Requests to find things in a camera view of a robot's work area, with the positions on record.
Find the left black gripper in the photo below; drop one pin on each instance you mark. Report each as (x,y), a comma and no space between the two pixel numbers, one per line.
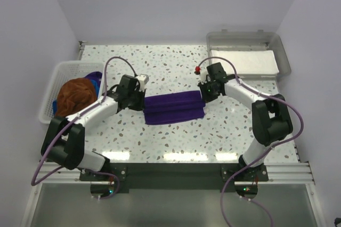
(140,106)

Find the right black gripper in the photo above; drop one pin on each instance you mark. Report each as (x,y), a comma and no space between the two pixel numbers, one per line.
(206,97)

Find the purple towel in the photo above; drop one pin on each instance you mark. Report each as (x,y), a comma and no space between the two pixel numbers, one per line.
(95,78)
(173,108)

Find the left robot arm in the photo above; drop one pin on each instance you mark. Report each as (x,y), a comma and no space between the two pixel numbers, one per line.
(64,143)

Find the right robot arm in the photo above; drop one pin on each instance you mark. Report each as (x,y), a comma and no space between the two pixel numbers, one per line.
(271,121)

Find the white folded towel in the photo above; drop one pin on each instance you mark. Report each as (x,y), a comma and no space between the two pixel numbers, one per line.
(249,63)

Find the purple towel in basket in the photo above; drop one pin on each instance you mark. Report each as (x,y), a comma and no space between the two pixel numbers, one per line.
(95,78)

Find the clear plastic bin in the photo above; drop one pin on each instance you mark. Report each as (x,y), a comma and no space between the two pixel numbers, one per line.
(250,41)

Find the brown towel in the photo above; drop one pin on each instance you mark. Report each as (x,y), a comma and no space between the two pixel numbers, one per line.
(74,96)

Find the white plastic laundry basket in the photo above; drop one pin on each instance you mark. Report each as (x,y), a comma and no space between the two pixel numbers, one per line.
(63,72)

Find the blue towel in basket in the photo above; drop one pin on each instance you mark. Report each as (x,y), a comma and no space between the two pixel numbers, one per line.
(54,107)

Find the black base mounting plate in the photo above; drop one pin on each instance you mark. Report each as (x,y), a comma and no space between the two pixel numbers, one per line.
(161,176)

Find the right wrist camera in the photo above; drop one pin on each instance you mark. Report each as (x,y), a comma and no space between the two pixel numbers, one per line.
(203,76)

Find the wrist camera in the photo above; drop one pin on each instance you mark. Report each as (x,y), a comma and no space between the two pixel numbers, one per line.
(143,80)
(203,76)

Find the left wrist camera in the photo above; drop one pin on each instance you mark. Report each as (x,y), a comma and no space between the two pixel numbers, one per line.
(143,80)

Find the aluminium rail frame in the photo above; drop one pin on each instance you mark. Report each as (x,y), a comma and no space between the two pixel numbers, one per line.
(221,136)

